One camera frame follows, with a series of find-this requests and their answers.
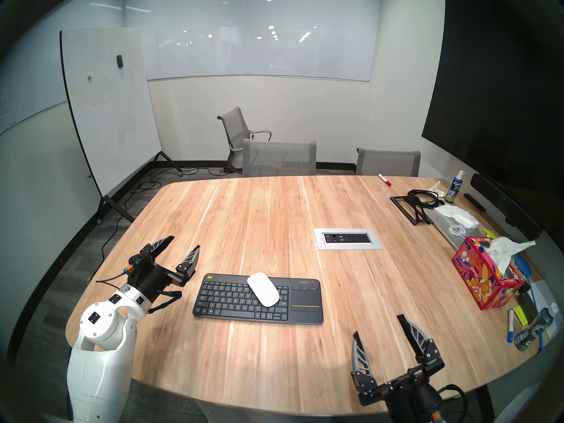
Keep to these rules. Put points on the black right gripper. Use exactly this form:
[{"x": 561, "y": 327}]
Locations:
[{"x": 410, "y": 395}]

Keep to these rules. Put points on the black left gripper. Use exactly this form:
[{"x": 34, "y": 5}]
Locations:
[{"x": 147, "y": 276}]

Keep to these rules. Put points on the white computer mouse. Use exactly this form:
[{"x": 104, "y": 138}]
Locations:
[{"x": 263, "y": 290}]

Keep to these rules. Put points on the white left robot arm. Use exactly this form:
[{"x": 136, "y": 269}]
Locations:
[{"x": 97, "y": 373}]

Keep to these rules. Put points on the black table leg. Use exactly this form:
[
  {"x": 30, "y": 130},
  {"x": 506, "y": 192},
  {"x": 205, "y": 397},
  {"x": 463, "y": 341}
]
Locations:
[{"x": 484, "y": 404}]

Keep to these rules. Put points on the blue whiteboard marker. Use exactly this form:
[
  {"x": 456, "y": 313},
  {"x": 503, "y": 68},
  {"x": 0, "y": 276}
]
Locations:
[{"x": 510, "y": 325}]

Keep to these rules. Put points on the colourful floral tissue box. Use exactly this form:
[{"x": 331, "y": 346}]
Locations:
[{"x": 478, "y": 272}]

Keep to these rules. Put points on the silver table power outlet box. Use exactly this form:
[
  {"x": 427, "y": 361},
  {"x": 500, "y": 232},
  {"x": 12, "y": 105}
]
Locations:
[{"x": 348, "y": 239}]

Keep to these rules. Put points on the yellow sticky note pad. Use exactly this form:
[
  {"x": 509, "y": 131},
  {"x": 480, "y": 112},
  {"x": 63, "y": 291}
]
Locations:
[{"x": 521, "y": 315}]

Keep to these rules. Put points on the grey office chair with armrests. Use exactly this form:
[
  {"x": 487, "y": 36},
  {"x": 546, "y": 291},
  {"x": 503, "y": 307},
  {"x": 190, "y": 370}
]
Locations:
[{"x": 231, "y": 127}]

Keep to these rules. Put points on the grey mesh chair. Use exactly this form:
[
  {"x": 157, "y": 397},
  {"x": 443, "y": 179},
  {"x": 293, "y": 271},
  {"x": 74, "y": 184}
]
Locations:
[
  {"x": 387, "y": 163},
  {"x": 280, "y": 158}
]

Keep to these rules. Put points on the silver closed laptop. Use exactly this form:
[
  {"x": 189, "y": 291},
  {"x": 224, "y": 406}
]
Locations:
[{"x": 443, "y": 226}]

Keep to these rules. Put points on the black laptop stand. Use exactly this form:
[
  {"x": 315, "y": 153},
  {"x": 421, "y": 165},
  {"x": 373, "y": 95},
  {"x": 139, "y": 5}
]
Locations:
[{"x": 407, "y": 210}]

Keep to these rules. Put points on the mobile whiteboard on black stand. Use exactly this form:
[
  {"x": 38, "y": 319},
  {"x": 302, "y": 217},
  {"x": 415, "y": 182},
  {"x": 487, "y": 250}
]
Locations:
[{"x": 110, "y": 118}]

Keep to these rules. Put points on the white tissue sheet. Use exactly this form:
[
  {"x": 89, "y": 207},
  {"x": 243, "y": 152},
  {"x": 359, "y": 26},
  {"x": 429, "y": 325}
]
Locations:
[{"x": 506, "y": 250}]

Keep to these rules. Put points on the small yellow sticky note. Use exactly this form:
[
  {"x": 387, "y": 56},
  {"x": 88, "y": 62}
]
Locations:
[{"x": 490, "y": 233}]

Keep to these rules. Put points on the blue plastic object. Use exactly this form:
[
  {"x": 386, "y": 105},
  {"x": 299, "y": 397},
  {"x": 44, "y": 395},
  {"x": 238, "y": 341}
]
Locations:
[{"x": 523, "y": 265}]

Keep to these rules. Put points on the white paper sheet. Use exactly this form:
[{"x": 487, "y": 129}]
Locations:
[{"x": 544, "y": 296}]

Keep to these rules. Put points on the crumpled white tissue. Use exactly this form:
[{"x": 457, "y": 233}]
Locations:
[{"x": 437, "y": 187}]

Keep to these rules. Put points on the red whiteboard marker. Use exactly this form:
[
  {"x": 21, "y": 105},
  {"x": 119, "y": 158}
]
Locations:
[{"x": 384, "y": 179}]

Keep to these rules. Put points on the whiteboard cleaner spray bottle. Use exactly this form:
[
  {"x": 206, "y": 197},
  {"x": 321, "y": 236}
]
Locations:
[{"x": 454, "y": 189}]

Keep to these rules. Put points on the black video conference bar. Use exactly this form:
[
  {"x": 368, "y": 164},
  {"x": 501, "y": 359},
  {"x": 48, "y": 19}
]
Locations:
[{"x": 506, "y": 206}]

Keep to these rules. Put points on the grey mesh chair right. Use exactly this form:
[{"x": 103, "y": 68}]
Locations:
[{"x": 387, "y": 163}]

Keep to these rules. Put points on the large glass wall whiteboard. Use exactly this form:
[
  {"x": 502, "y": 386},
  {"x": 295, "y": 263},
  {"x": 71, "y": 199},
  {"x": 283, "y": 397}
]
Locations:
[{"x": 264, "y": 52}]

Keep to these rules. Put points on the side glass wall board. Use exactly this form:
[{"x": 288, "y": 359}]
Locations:
[{"x": 26, "y": 74}]

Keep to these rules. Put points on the large black wall screen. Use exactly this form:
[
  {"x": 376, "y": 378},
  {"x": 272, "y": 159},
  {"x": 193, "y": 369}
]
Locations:
[{"x": 498, "y": 96}]

